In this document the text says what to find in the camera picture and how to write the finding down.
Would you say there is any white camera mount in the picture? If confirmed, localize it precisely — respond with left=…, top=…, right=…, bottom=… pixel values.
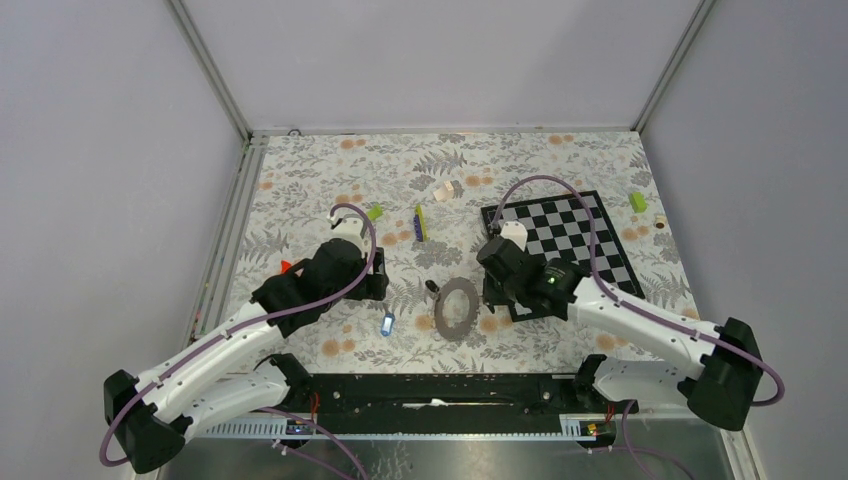
left=499, top=220, right=528, bottom=252
left=331, top=216, right=367, bottom=251

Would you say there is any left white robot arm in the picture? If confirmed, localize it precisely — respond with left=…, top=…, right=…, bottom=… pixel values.
left=104, top=238, right=389, bottom=474

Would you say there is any black white chessboard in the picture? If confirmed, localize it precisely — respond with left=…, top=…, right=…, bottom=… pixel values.
left=481, top=191, right=645, bottom=332

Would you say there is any white slotted cable duct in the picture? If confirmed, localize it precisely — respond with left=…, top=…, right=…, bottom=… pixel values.
left=195, top=408, right=598, bottom=443

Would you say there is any blue key tag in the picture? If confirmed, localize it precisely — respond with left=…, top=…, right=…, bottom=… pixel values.
left=380, top=312, right=396, bottom=337

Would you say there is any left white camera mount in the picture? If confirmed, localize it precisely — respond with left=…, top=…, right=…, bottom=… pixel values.
left=331, top=216, right=367, bottom=251

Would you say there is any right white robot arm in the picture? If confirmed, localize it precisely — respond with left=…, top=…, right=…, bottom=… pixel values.
left=477, top=237, right=764, bottom=431

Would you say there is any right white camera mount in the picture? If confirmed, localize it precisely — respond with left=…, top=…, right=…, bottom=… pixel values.
left=499, top=220, right=528, bottom=252

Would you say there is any green curved block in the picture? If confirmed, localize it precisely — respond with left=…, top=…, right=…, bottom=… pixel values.
left=366, top=204, right=383, bottom=221

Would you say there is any purple yellow toy brick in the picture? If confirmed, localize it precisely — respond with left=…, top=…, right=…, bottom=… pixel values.
left=413, top=204, right=428, bottom=242

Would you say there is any small beige wooden block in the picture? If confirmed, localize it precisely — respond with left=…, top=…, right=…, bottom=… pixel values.
left=433, top=181, right=456, bottom=202

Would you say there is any small green block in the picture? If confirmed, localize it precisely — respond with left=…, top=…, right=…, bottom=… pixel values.
left=628, top=191, right=647, bottom=213

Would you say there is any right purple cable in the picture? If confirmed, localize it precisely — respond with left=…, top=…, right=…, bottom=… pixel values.
left=488, top=174, right=786, bottom=407

